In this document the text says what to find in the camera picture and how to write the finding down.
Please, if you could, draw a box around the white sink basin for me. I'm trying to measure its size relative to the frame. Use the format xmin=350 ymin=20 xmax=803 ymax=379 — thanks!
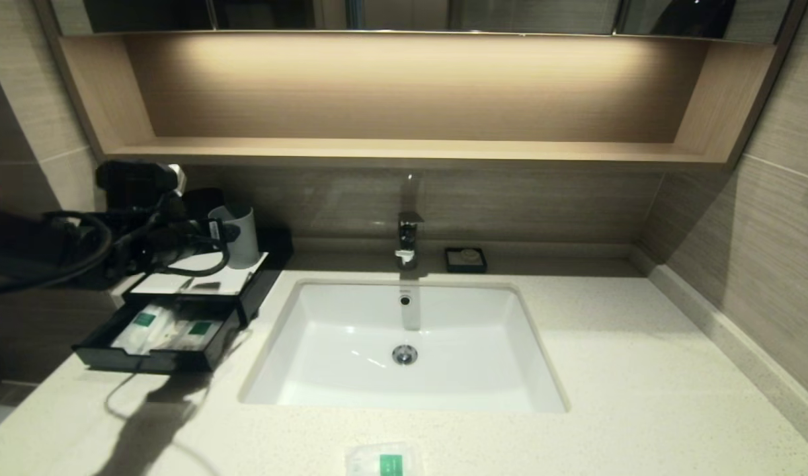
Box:
xmin=239 ymin=280 xmax=570 ymax=415

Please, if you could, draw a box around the packet with green square label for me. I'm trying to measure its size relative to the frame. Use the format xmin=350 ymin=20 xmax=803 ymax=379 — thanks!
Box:
xmin=346 ymin=442 xmax=426 ymax=476

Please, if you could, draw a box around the wooden wall shelf niche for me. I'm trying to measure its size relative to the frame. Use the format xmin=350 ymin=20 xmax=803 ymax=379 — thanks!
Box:
xmin=37 ymin=32 xmax=805 ymax=173

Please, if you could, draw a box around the black cable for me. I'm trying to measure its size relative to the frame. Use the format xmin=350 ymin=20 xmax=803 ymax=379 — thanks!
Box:
xmin=0 ymin=212 xmax=231 ymax=295

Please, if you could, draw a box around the mirror cabinet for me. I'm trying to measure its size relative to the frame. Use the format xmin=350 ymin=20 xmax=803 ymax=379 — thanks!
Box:
xmin=52 ymin=0 xmax=791 ymax=46

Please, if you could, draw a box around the black soap dish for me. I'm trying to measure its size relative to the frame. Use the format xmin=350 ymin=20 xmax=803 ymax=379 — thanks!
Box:
xmin=444 ymin=249 xmax=488 ymax=275

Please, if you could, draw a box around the comb packet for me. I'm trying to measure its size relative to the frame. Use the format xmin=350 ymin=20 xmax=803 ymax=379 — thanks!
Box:
xmin=159 ymin=315 xmax=197 ymax=352

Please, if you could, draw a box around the vanity kit packet green label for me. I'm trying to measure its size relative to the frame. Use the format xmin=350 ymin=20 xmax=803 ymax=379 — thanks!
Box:
xmin=176 ymin=315 xmax=230 ymax=353

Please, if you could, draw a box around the black cylindrical cup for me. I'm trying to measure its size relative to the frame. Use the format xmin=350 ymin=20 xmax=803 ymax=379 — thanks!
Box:
xmin=182 ymin=188 xmax=227 ymax=225

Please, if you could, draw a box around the black amenity box housing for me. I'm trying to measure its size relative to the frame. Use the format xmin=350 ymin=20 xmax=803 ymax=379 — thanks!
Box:
xmin=123 ymin=228 xmax=296 ymax=326

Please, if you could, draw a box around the chrome faucet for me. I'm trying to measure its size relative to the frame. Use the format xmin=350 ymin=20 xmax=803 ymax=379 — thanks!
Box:
xmin=395 ymin=212 xmax=425 ymax=272

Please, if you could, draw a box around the white board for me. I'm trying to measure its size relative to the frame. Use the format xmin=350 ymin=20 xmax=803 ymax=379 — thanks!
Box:
xmin=133 ymin=251 xmax=270 ymax=297

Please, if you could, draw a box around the toothbrush packet with green label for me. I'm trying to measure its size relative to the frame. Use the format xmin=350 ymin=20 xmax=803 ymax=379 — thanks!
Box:
xmin=112 ymin=305 xmax=173 ymax=354

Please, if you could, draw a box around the grey plastic cup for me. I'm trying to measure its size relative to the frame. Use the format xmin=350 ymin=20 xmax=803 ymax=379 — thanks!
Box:
xmin=209 ymin=205 xmax=261 ymax=270

